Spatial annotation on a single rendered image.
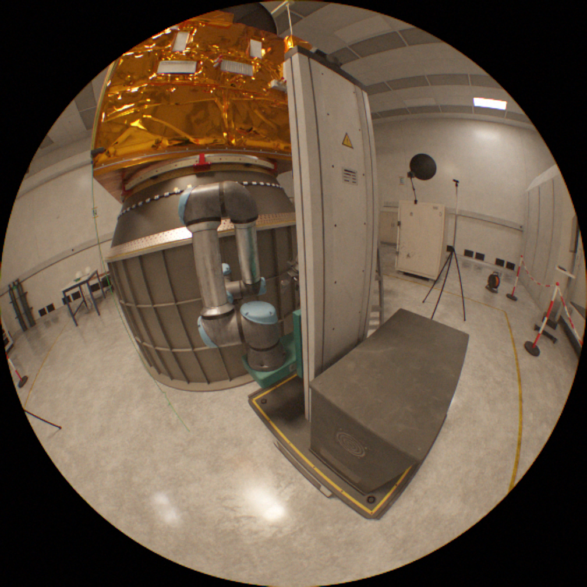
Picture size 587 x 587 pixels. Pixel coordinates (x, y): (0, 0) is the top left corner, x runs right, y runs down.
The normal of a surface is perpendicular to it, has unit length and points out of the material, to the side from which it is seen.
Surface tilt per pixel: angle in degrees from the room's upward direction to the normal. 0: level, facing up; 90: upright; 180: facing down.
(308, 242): 90
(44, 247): 90
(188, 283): 90
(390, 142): 90
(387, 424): 0
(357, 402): 0
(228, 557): 0
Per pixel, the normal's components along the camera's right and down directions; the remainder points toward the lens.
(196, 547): -0.06, -0.91
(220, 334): 0.24, 0.22
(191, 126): 0.67, 0.23
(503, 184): -0.75, 0.31
